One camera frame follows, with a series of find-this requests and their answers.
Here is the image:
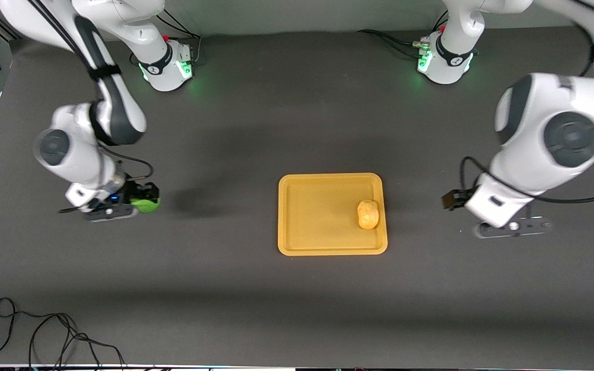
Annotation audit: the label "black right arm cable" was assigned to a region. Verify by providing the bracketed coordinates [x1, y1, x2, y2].
[28, 0, 154, 181]

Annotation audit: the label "black left base cables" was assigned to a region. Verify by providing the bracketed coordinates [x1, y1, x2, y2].
[356, 10, 447, 58]

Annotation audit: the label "black base cables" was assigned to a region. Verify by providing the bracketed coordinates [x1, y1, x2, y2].
[356, 10, 447, 58]
[155, 9, 203, 65]

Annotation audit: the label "yellow potato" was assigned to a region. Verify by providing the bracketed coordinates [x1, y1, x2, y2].
[357, 199, 380, 230]

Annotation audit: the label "yellow plastic tray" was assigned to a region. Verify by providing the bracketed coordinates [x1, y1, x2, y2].
[278, 173, 388, 257]

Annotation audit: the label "green apple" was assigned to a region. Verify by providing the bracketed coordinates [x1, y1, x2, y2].
[132, 197, 161, 214]

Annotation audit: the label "dark grey table mat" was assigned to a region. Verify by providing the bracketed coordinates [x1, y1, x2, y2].
[0, 23, 594, 367]

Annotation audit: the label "black right base cables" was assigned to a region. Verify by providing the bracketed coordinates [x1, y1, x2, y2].
[155, 9, 203, 65]

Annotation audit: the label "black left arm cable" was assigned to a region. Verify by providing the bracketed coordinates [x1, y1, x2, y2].
[459, 156, 594, 204]

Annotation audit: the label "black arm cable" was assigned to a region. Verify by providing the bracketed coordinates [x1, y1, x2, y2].
[28, 0, 154, 181]
[459, 156, 594, 204]

